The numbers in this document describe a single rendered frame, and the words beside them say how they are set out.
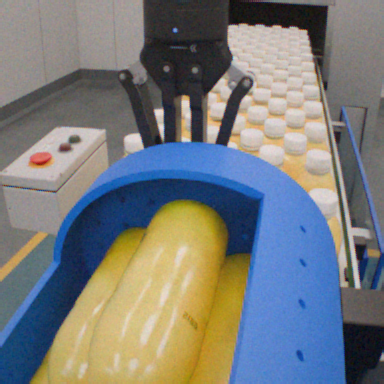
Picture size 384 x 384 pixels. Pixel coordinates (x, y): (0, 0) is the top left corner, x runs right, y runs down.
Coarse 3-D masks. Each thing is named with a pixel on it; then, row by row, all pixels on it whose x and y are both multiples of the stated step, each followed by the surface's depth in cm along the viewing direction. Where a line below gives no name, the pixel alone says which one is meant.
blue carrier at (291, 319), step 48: (192, 144) 39; (96, 192) 38; (144, 192) 43; (192, 192) 42; (240, 192) 41; (288, 192) 37; (96, 240) 47; (240, 240) 43; (288, 240) 31; (48, 288) 41; (288, 288) 27; (336, 288) 34; (0, 336) 34; (48, 336) 41; (240, 336) 22; (288, 336) 23; (336, 336) 29
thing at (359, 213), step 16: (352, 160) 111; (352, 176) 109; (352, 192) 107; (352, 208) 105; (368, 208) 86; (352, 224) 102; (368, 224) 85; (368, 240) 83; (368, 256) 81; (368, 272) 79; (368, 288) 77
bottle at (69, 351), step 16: (128, 240) 41; (112, 256) 40; (128, 256) 39; (96, 272) 38; (112, 272) 37; (96, 288) 35; (112, 288) 35; (80, 304) 34; (96, 304) 34; (64, 320) 34; (80, 320) 32; (96, 320) 32; (64, 336) 31; (80, 336) 31; (64, 352) 30; (80, 352) 30; (48, 368) 30; (64, 368) 29; (80, 368) 29
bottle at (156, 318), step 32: (160, 224) 35; (192, 224) 35; (224, 224) 38; (160, 256) 31; (192, 256) 32; (224, 256) 36; (128, 288) 29; (160, 288) 28; (192, 288) 29; (128, 320) 26; (160, 320) 26; (192, 320) 28; (96, 352) 25; (128, 352) 24; (160, 352) 25; (192, 352) 26
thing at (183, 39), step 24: (144, 0) 35; (168, 0) 34; (192, 0) 34; (216, 0) 34; (144, 24) 37; (168, 24) 34; (192, 24) 34; (216, 24) 35; (144, 48) 39; (168, 48) 38; (192, 48) 38; (216, 48) 37; (216, 72) 38
